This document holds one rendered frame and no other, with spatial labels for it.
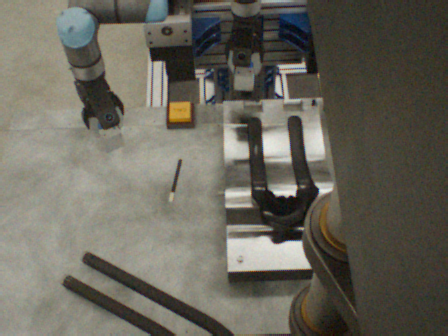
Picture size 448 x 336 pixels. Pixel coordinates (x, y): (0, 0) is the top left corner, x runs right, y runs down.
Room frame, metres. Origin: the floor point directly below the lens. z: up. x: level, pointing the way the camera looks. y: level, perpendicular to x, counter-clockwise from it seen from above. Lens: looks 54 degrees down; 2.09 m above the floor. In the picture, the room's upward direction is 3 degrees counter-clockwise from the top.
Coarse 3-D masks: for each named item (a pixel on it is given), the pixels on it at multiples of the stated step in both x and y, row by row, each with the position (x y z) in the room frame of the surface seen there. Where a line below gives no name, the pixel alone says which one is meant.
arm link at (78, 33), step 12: (72, 12) 0.97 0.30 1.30; (84, 12) 0.97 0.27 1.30; (60, 24) 0.94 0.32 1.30; (72, 24) 0.94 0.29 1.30; (84, 24) 0.94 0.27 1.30; (96, 24) 0.99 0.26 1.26; (60, 36) 0.94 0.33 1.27; (72, 36) 0.92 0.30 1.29; (84, 36) 0.93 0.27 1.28; (96, 36) 0.96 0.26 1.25; (72, 48) 0.92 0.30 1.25; (84, 48) 0.92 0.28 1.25; (96, 48) 0.94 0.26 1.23; (72, 60) 0.92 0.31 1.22; (84, 60) 0.92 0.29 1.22; (96, 60) 0.93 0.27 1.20
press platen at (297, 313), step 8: (304, 288) 0.34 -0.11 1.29; (296, 296) 0.33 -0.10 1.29; (304, 296) 0.33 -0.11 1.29; (296, 304) 0.32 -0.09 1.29; (304, 304) 0.32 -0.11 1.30; (296, 312) 0.31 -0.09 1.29; (304, 312) 0.30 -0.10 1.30; (296, 320) 0.30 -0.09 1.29; (304, 320) 0.29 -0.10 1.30; (296, 328) 0.29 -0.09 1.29; (304, 328) 0.28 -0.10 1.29; (312, 328) 0.28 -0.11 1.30; (344, 328) 0.28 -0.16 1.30
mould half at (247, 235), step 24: (240, 120) 1.01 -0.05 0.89; (264, 120) 1.00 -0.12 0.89; (312, 120) 0.99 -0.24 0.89; (240, 144) 0.93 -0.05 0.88; (264, 144) 0.92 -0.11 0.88; (288, 144) 0.92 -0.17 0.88; (312, 144) 0.92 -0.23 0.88; (240, 168) 0.84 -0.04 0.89; (288, 168) 0.83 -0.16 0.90; (312, 168) 0.83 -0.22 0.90; (240, 192) 0.75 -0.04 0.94; (288, 192) 0.74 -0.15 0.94; (240, 216) 0.70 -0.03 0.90; (240, 240) 0.66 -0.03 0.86; (264, 240) 0.65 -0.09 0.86; (288, 240) 0.65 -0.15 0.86; (240, 264) 0.60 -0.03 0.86; (264, 264) 0.59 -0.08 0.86; (288, 264) 0.59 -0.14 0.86
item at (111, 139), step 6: (102, 132) 0.93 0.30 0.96; (108, 132) 0.93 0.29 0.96; (114, 132) 0.93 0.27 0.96; (120, 132) 0.93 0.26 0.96; (102, 138) 0.91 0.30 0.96; (108, 138) 0.91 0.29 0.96; (114, 138) 0.92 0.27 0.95; (120, 138) 0.93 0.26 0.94; (108, 144) 0.91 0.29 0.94; (114, 144) 0.92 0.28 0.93; (120, 144) 0.92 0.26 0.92; (108, 150) 0.91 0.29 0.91
